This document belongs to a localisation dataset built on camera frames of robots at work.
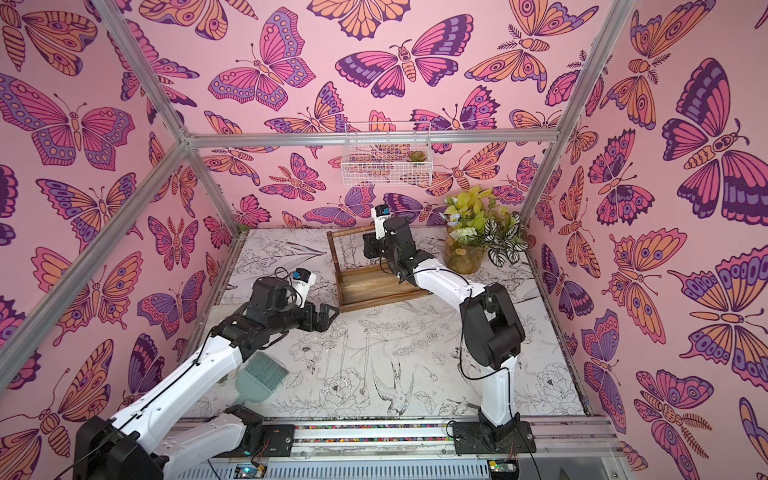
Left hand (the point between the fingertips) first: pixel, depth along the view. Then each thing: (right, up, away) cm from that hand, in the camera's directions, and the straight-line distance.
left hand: (328, 306), depth 80 cm
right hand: (+10, +21, +10) cm, 25 cm away
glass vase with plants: (+44, +24, +16) cm, 53 cm away
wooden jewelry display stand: (+9, +3, +24) cm, 25 cm away
